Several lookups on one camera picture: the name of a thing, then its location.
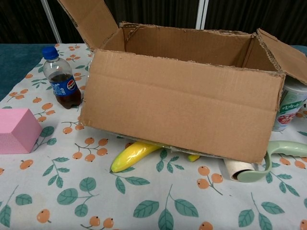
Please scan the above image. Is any brown cardboard box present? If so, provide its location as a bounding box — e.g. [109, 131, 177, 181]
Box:
[57, 0, 307, 165]

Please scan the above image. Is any yellow toy banana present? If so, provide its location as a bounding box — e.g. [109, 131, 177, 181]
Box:
[110, 140, 200, 173]

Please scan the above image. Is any floral leaf print tablecloth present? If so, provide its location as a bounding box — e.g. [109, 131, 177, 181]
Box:
[0, 43, 307, 230]

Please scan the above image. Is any cola bottle with blue cap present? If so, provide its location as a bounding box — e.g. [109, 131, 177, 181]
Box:
[41, 46, 83, 110]

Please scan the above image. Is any black pleated curtain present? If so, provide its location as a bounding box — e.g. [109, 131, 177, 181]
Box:
[0, 0, 307, 46]

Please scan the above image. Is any white green labelled can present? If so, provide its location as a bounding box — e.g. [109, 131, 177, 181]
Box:
[272, 76, 307, 132]

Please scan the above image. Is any pink foam block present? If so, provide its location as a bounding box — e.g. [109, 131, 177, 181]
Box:
[0, 107, 43, 155]

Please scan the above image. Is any teal table cover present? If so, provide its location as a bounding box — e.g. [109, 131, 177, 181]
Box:
[0, 43, 307, 101]

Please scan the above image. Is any white frame post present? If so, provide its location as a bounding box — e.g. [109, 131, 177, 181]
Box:
[195, 0, 209, 31]

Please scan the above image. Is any thin grey frame rail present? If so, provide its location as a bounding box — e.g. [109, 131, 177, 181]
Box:
[40, 0, 62, 44]

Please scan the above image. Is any green handled lint roller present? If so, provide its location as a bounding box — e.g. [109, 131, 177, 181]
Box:
[224, 140, 307, 184]

